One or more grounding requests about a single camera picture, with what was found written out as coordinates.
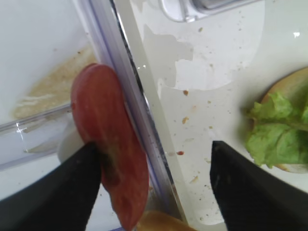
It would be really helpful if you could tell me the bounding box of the red tomato slice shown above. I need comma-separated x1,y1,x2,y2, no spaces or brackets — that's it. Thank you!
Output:
71,63,149,231

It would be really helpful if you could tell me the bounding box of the toasted bun top half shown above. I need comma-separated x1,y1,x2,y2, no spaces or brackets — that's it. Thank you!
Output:
136,210,195,231

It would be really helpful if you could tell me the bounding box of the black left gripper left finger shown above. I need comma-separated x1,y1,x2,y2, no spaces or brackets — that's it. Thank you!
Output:
0,143,101,231

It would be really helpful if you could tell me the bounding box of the bottom bun half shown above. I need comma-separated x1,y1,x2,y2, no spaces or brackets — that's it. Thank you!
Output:
260,67,308,174

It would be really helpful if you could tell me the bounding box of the clear tomato pusher track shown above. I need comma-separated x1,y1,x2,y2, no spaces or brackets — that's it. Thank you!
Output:
0,104,72,170

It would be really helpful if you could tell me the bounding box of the metal tray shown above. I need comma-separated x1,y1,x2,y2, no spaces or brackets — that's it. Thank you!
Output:
113,0,308,228

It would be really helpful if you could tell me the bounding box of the white tomato pusher block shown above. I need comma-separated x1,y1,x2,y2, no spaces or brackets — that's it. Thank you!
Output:
57,130,84,163

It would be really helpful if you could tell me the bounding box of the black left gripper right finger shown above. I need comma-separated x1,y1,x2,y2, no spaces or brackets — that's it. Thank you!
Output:
210,141,308,231

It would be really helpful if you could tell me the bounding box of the clear left front stop rail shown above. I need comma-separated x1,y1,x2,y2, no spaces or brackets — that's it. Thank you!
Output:
74,0,186,220

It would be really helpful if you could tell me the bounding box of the green lettuce leaf on bun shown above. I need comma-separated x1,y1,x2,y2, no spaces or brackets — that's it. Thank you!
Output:
245,92,308,168

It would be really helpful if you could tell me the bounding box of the clear plastic salad container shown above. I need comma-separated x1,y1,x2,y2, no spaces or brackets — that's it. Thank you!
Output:
158,0,257,23

